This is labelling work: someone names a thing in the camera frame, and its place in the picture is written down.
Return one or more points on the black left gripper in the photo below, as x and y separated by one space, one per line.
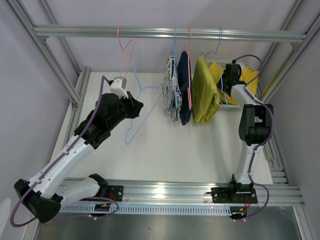
134 106

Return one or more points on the blue hanger of yellow trousers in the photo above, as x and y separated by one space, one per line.
148 89

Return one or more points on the black white print trousers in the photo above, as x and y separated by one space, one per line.
172 97

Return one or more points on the blue hanger of print trousers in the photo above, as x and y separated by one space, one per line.
175 50

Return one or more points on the yellow trousers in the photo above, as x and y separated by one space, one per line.
247 74

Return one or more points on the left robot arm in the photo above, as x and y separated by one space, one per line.
42 194

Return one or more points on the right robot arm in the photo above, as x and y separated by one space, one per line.
255 128

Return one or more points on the navy blue trousers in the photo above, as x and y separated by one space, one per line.
182 75

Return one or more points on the pink hanger of navy trousers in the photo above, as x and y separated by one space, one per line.
189 88

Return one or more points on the olive green trousers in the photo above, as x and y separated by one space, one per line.
205 96

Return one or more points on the blue hanger of olive trousers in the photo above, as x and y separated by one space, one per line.
216 54

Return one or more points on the white plastic basket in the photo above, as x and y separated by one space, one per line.
236 106

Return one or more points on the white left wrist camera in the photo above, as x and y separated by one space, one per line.
118 87

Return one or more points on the aluminium frame left post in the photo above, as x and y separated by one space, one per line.
76 93

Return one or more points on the aluminium frame post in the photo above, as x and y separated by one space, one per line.
76 93
301 16

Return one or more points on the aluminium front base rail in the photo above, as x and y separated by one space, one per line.
195 194

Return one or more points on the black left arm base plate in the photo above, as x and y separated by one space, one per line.
114 192

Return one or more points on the white slotted cable duct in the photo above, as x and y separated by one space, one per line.
140 209

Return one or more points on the aluminium hanging rail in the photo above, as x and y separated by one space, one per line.
98 31

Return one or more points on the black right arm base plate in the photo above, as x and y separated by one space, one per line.
224 195

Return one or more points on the aluminium frame right post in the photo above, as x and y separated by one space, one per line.
301 16

